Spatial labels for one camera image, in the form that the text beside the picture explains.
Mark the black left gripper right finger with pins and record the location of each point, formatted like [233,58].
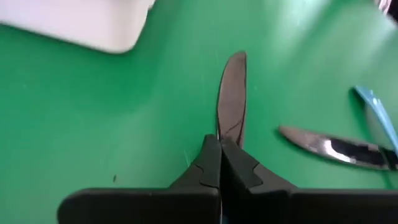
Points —
[295,208]

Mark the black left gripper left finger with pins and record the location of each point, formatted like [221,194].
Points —
[155,205]

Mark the green table mat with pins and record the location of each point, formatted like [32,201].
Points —
[93,124]

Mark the white cutlery tray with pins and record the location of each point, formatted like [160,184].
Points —
[77,21]

